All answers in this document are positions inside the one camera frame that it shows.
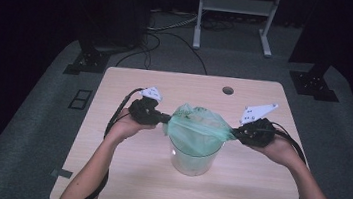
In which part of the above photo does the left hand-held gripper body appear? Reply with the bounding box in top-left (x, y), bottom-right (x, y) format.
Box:
top-left (127, 83), bottom-right (167, 127)

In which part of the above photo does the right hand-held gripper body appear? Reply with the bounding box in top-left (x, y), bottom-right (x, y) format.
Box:
top-left (236, 99), bottom-right (280, 149)

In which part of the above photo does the green plastic bag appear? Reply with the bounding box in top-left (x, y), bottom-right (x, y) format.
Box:
top-left (159, 100), bottom-right (240, 162)

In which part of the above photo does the clear plastic bin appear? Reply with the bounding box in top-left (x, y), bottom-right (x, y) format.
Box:
top-left (165, 135), bottom-right (224, 180)

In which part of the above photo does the person's left hand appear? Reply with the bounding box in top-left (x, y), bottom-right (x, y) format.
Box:
top-left (105, 106), bottom-right (159, 149)

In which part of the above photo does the person's right hand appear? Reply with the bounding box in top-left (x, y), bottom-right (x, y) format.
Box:
top-left (249, 131), bottom-right (307, 170)

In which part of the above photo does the black stand base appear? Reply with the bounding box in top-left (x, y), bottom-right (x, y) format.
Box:
top-left (284, 0), bottom-right (351, 104)
top-left (63, 38), bottom-right (113, 80)

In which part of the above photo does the dark box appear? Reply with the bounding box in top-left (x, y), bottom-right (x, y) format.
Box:
top-left (76, 0), bottom-right (153, 55)

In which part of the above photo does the white metal stand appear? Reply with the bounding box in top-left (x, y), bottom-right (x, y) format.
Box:
top-left (191, 0), bottom-right (283, 59)

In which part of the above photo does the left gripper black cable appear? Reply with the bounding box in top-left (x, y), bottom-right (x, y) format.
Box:
top-left (72, 81), bottom-right (145, 199)

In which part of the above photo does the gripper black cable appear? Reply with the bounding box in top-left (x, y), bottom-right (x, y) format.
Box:
top-left (262, 121), bottom-right (333, 199)
top-left (72, 81), bottom-right (145, 199)

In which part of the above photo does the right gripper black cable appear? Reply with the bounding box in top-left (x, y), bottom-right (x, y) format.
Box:
top-left (262, 121), bottom-right (333, 199)

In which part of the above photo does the black floor outlet frame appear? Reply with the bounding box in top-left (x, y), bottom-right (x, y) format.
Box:
top-left (68, 88), bottom-right (94, 112)

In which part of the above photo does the black floor cable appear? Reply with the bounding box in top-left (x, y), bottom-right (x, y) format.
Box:
top-left (115, 27), bottom-right (213, 77)

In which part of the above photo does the grey floor cable bundle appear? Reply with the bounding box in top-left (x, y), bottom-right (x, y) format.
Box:
top-left (146, 7), bottom-right (199, 37)

